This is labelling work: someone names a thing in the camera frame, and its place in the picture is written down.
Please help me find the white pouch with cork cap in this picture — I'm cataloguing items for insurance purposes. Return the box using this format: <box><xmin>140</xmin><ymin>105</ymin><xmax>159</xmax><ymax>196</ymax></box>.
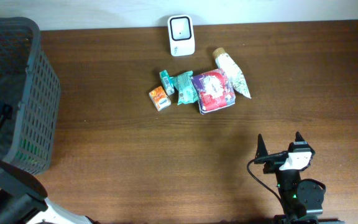
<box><xmin>213</xmin><ymin>47</ymin><xmax>252</xmax><ymax>99</ymax></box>

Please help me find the orange tissue pack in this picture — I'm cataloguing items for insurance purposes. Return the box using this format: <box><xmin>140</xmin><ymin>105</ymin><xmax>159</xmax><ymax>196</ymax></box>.
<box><xmin>149</xmin><ymin>86</ymin><xmax>171</xmax><ymax>111</ymax></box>

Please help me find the small green tissue pack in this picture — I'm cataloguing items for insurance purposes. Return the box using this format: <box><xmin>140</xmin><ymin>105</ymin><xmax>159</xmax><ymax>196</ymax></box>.
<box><xmin>159</xmin><ymin>70</ymin><xmax>175</xmax><ymax>96</ymax></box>

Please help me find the teal wet wipes pack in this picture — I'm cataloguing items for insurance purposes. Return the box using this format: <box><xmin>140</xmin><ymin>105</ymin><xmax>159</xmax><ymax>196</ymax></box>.
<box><xmin>170</xmin><ymin>71</ymin><xmax>198</xmax><ymax>105</ymax></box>

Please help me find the red purple tissue pack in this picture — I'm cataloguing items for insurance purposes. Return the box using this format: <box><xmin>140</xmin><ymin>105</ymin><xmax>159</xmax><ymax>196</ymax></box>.
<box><xmin>191</xmin><ymin>68</ymin><xmax>236</xmax><ymax>114</ymax></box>

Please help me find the grey plastic mesh basket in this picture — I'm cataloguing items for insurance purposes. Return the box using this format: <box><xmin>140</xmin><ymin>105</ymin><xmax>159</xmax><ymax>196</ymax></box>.
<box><xmin>0</xmin><ymin>17</ymin><xmax>61</xmax><ymax>175</ymax></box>

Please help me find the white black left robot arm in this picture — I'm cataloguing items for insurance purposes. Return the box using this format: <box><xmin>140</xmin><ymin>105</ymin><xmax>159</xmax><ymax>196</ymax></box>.
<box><xmin>0</xmin><ymin>160</ymin><xmax>97</xmax><ymax>224</ymax></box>

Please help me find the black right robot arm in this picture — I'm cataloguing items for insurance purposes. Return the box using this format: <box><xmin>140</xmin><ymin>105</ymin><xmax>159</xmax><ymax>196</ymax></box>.
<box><xmin>247</xmin><ymin>132</ymin><xmax>343</xmax><ymax>224</ymax></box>

